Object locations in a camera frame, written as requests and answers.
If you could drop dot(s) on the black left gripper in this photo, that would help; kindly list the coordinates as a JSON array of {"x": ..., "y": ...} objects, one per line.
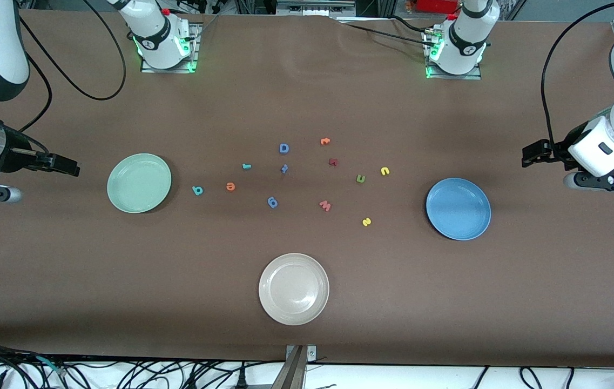
[{"x": 551, "y": 152}]

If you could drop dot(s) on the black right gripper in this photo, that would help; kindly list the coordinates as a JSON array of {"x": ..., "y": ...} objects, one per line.
[{"x": 15, "y": 157}]

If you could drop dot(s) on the teal foam letter q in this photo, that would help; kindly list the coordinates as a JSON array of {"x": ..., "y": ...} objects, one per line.
[{"x": 197, "y": 190}]

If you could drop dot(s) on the pale green plate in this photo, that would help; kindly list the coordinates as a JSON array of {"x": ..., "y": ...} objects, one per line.
[{"x": 139, "y": 183}]

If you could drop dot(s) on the blue plate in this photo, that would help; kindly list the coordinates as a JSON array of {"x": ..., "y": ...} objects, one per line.
[{"x": 458, "y": 208}]

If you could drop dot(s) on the brown table cover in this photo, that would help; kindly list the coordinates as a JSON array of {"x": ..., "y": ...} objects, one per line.
[{"x": 177, "y": 270}]

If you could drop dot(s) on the green foam letter u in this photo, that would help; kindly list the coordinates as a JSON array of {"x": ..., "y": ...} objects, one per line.
[{"x": 360, "y": 179}]

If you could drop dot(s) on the blue foam digit 9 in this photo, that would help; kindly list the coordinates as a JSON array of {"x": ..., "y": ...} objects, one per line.
[{"x": 272, "y": 202}]

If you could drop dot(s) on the pink foam letter W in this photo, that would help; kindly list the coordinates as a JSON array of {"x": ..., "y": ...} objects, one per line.
[{"x": 325, "y": 205}]

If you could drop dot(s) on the blue foam letter D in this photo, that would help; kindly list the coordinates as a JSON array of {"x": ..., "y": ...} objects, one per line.
[{"x": 284, "y": 148}]

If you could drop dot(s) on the beige plate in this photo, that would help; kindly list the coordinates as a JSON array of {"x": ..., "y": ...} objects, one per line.
[{"x": 294, "y": 289}]

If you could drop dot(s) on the grey metal frame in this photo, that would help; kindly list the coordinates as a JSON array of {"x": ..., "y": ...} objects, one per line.
[{"x": 312, "y": 8}]

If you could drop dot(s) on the aluminium profile post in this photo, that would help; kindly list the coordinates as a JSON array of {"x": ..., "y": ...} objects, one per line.
[{"x": 293, "y": 367}]

